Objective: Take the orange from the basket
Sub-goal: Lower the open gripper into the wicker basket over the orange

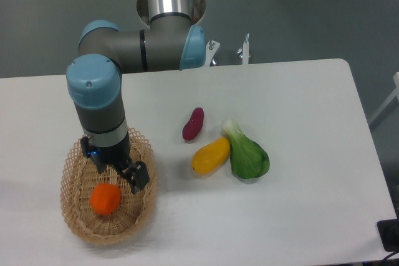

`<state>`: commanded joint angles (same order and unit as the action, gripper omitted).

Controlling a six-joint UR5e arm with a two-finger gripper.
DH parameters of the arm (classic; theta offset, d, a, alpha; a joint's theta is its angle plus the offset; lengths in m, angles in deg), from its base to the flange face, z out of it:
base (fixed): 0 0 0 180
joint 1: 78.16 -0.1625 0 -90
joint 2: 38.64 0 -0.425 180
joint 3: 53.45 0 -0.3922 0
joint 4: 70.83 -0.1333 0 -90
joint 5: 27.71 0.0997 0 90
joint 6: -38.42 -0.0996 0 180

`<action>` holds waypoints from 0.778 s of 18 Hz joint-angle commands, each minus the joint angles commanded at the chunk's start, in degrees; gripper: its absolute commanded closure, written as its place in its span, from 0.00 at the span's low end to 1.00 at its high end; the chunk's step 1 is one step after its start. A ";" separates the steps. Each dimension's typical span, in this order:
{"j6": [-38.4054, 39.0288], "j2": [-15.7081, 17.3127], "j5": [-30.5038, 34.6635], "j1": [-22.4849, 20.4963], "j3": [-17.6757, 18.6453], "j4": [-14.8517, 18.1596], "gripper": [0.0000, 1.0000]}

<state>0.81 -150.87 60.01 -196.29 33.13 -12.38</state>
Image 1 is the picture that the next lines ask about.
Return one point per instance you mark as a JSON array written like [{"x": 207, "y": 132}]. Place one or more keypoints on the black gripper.
[{"x": 118, "y": 156}]

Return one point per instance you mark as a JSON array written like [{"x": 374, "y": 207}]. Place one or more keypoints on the orange fruit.
[{"x": 105, "y": 198}]

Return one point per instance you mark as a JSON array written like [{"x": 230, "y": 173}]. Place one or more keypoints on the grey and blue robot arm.
[{"x": 94, "y": 78}]

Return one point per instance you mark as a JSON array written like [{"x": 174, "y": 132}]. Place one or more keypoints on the woven wicker basket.
[{"x": 79, "y": 179}]

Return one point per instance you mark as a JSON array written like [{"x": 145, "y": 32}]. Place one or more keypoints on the purple sweet potato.
[{"x": 194, "y": 125}]

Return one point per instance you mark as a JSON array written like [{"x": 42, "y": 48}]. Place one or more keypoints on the yellow mango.
[{"x": 211, "y": 156}]

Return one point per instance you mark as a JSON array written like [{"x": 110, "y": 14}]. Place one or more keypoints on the green bok choy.
[{"x": 248, "y": 159}]

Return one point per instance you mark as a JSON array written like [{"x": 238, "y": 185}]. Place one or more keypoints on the black power box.
[{"x": 388, "y": 231}]

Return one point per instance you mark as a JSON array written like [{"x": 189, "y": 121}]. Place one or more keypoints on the white metal bracket left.
[{"x": 211, "y": 50}]

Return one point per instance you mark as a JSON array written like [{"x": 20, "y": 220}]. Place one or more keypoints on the white metal bracket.
[
  {"x": 211, "y": 50},
  {"x": 243, "y": 52}
]

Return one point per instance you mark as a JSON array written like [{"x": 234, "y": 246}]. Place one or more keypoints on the white metal bracket right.
[{"x": 243, "y": 52}]

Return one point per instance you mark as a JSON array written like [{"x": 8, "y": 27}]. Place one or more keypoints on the white table leg frame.
[{"x": 385, "y": 108}]

